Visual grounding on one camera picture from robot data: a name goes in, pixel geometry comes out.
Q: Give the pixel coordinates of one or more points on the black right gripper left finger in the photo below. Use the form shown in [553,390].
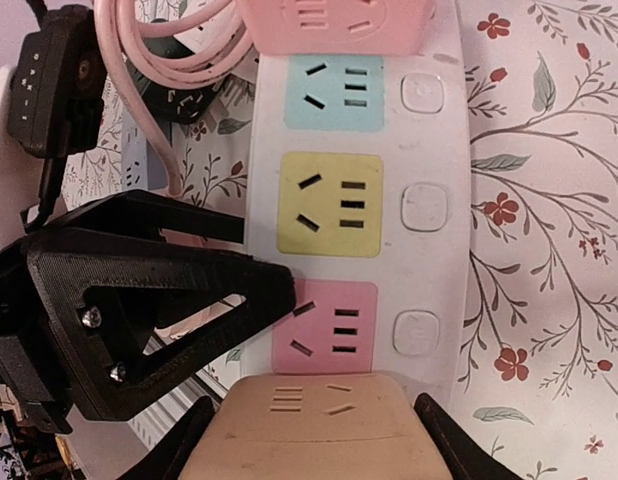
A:
[168,458]

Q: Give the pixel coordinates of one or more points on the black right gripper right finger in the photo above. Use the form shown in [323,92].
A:
[465,459]

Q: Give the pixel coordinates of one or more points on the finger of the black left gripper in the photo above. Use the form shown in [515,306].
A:
[138,217]

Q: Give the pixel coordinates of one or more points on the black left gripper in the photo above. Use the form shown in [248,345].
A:
[104,303]

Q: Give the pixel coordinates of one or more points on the dark green cube adapter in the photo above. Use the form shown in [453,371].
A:
[166,61]

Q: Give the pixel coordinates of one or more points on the beige cube adapter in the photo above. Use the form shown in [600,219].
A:
[355,426]

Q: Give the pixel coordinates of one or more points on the white power strip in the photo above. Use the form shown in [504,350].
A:
[359,183]

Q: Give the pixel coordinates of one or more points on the pink cube adapter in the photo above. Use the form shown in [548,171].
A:
[343,27]

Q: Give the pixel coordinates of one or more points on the grey blue power strip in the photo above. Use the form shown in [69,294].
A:
[141,167]

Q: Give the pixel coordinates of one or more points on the floral patterned table mat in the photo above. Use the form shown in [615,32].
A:
[536,383]

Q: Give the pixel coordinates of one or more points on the aluminium front rail base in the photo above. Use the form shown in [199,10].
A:
[154,422]

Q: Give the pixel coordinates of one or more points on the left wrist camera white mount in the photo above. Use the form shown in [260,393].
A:
[51,108]

